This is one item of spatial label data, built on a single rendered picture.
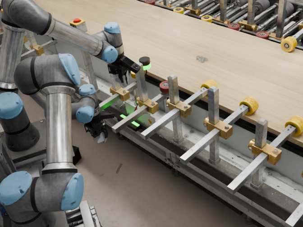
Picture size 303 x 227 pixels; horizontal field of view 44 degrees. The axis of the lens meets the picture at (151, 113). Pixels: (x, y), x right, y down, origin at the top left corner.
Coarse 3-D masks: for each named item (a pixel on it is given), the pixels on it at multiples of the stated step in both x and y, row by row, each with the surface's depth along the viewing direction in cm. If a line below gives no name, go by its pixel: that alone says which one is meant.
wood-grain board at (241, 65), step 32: (0, 0) 357; (64, 0) 337; (96, 0) 328; (128, 0) 320; (96, 32) 280; (128, 32) 274; (160, 32) 268; (192, 32) 262; (224, 32) 257; (160, 64) 235; (192, 64) 230; (224, 64) 226; (256, 64) 222; (288, 64) 218; (224, 96) 202; (256, 96) 199; (288, 96) 196
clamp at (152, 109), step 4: (140, 100) 213; (148, 100) 212; (152, 100) 212; (140, 104) 214; (144, 104) 211; (148, 104) 209; (156, 104) 209; (148, 108) 210; (152, 108) 208; (156, 108) 210; (152, 112) 209
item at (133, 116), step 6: (156, 96) 216; (162, 96) 216; (168, 96) 219; (156, 102) 214; (144, 108) 209; (132, 114) 206; (138, 114) 207; (126, 120) 203; (132, 120) 205; (114, 126) 200; (120, 126) 200
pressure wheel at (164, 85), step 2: (162, 82) 218; (164, 82) 218; (166, 82) 218; (160, 84) 217; (162, 84) 217; (164, 84) 217; (166, 84) 215; (160, 86) 215; (162, 86) 215; (164, 86) 215; (166, 86) 215; (160, 88) 216; (162, 88) 214; (164, 88) 213; (166, 88) 213; (168, 88) 213; (160, 90) 217; (162, 90) 215; (164, 90) 214; (166, 90) 214; (168, 90) 214; (162, 92) 216; (164, 92) 215; (166, 92) 215; (168, 92) 215; (168, 98) 222
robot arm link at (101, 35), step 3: (96, 33) 180; (99, 33) 180; (102, 33) 180; (105, 33) 180; (96, 36) 177; (99, 36) 178; (102, 36) 179; (105, 36) 179; (99, 39) 175; (102, 39) 175; (105, 39) 180; (108, 42) 181
